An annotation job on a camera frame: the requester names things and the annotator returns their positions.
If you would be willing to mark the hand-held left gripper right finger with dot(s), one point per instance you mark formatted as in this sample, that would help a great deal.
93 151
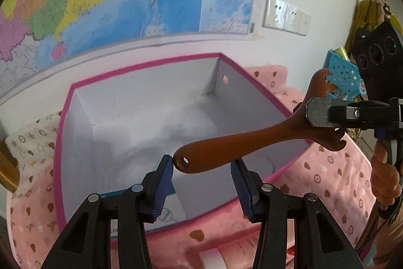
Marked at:
242 190

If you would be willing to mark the pink cardboard box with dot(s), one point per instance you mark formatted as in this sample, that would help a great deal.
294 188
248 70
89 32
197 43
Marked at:
126 117

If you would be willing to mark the pink printed blanket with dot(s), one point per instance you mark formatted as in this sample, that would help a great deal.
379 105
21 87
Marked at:
330 180

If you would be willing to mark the person's right hand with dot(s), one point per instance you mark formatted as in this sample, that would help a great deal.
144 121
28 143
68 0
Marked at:
385 174

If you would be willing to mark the white teal-edged carton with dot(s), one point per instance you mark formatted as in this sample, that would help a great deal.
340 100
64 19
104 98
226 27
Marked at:
168 204

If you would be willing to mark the yellow garment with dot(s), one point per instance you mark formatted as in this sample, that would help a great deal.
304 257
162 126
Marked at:
362 13

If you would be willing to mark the blue perforated basket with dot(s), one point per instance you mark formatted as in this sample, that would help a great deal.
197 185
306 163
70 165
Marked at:
343 73

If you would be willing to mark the gold shiny object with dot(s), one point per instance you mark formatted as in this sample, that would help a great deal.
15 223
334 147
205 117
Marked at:
340 53

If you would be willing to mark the person's right forearm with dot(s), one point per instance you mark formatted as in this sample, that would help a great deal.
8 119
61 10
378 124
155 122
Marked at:
390 240

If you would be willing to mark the wooden headboard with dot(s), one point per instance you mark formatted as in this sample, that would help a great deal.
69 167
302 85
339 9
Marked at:
8 168

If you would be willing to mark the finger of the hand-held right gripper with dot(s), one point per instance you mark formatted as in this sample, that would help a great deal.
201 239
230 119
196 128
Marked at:
318 111

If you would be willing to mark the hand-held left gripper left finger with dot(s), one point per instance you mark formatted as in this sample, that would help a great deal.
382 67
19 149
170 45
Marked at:
163 187

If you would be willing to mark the white wall socket plate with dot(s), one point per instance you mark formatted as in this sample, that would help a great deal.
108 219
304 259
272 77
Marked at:
286 15

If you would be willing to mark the white printed cloth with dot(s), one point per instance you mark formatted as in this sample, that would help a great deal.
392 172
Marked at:
31 143

